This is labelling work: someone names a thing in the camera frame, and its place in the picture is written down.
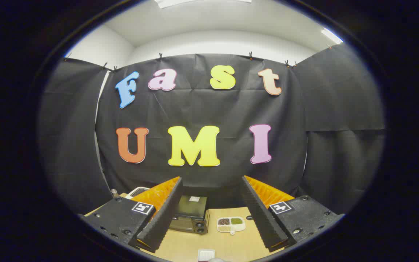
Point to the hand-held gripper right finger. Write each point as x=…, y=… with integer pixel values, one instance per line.
x=258, y=214

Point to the white pop-up toaster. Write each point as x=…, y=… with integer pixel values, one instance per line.
x=136, y=191

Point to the small clear glass bottle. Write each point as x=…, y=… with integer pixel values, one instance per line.
x=114, y=193

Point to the white divided plate with beans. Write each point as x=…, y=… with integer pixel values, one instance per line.
x=231, y=224

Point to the white rectangular dish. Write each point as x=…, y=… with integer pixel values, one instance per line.
x=206, y=255

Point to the black toaster oven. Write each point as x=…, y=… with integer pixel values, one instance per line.
x=191, y=211

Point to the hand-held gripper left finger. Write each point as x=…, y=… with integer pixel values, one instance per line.
x=166, y=214

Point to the ceiling light panel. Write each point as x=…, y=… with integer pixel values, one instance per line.
x=202, y=2
x=331, y=35

